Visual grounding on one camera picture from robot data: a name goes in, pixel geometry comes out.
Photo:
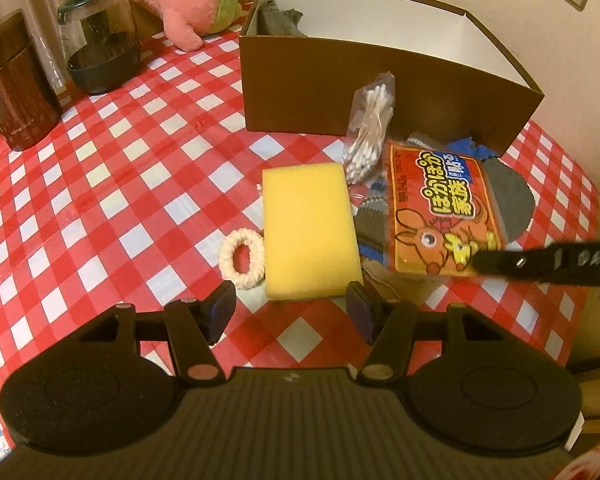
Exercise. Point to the white scrunchie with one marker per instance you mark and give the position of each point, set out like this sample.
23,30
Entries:
226,255

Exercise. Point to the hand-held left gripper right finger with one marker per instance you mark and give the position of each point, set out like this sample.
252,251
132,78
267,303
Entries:
359,310

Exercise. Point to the orange heat pack packet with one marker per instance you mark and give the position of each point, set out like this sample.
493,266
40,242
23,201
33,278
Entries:
430,200

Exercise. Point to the red white packet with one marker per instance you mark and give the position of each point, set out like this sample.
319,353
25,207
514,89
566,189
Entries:
587,462

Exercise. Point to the blue cloth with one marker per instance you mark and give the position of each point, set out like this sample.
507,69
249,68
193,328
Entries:
472,149

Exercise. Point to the yellow sponge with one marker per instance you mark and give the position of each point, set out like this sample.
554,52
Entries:
310,230

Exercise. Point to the brown cardboard box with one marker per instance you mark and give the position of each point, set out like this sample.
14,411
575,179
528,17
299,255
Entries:
330,85

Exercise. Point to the grey cloth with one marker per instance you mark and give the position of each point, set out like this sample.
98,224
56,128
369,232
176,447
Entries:
280,20

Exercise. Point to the cotton swab bag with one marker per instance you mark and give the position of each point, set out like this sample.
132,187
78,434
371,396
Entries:
367,130

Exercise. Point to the brown metal canister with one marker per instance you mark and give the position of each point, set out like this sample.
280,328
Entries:
15,85

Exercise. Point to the red checkered tablecloth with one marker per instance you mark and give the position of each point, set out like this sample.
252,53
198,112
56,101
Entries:
155,160

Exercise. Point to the glass jar with green lid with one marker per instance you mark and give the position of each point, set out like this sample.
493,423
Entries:
105,60

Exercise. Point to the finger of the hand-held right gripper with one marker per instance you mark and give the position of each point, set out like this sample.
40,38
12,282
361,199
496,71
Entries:
510,262

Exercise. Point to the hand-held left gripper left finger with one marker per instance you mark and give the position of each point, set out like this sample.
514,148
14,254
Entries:
222,310

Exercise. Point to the dark grey sock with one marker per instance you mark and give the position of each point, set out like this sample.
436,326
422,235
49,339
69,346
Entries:
510,195

